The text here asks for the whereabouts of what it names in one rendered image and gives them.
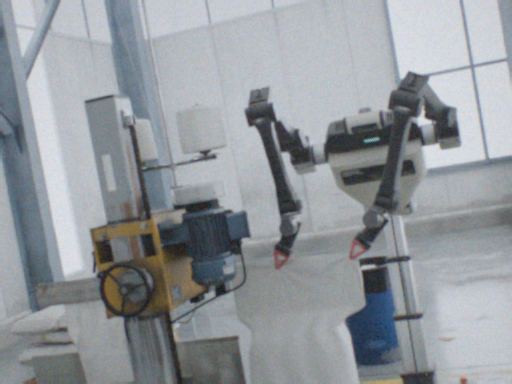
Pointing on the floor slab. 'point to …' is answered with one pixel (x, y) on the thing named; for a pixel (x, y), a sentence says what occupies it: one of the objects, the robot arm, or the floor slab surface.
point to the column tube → (140, 346)
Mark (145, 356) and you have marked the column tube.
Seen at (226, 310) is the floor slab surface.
